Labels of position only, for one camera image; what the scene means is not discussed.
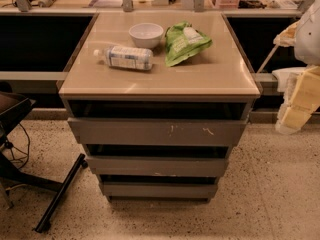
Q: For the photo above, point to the grey drawer cabinet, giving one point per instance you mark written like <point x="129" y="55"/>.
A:
<point x="216" y="84"/>

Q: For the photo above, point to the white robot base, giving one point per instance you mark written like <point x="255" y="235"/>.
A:
<point x="282" y="76"/>

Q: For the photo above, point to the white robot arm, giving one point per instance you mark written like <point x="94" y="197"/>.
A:
<point x="307" y="37"/>

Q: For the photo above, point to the white bowl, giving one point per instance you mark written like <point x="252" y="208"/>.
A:
<point x="146" y="35"/>

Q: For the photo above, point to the grey bottom drawer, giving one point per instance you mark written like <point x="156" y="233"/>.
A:
<point x="187" y="191"/>

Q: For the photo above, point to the white rod with black tip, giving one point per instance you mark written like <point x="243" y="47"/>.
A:
<point x="267" y="59"/>

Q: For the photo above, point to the clear plastic water bottle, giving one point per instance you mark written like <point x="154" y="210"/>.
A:
<point x="126" y="57"/>

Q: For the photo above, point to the green snack bag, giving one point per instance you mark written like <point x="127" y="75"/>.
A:
<point x="182" y="41"/>

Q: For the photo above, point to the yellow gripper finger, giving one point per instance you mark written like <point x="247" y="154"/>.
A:
<point x="301" y="100"/>
<point x="287" y="37"/>

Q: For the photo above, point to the grey drawer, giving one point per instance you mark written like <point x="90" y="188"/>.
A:
<point x="143" y="166"/>
<point x="187" y="191"/>
<point x="164" y="132"/>

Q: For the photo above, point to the grey top drawer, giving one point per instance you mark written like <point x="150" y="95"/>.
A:
<point x="164" y="132"/>

